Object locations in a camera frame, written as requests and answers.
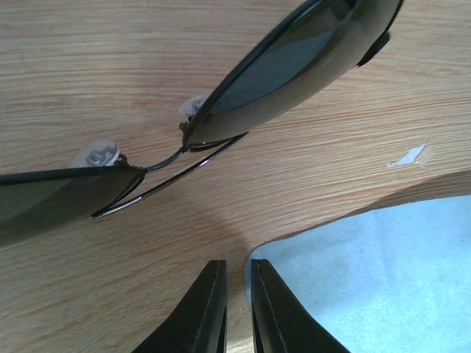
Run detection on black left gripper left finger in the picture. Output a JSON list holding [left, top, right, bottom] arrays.
[[134, 260, 227, 353]]

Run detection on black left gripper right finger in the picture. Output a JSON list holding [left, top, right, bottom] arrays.
[[250, 260, 348, 353]]

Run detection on blue cleaning cloth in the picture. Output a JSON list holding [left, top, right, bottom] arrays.
[[251, 196, 470, 352]]

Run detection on black round sunglasses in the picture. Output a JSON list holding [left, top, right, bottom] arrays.
[[1, 1, 403, 246]]

